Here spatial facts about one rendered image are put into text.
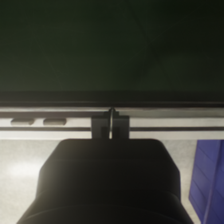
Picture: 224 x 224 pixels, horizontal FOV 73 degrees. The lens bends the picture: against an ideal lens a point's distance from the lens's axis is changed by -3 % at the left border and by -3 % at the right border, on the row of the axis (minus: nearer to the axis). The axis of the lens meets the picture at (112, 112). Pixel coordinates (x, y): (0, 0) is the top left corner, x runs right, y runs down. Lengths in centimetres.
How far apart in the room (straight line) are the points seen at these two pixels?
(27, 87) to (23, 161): 98
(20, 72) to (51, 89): 4
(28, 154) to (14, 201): 42
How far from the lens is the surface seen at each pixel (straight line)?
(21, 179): 126
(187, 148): 104
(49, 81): 19
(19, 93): 21
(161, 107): 17
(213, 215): 102
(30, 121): 27
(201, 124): 28
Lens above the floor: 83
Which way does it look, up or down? 73 degrees down
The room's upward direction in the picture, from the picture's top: 175 degrees counter-clockwise
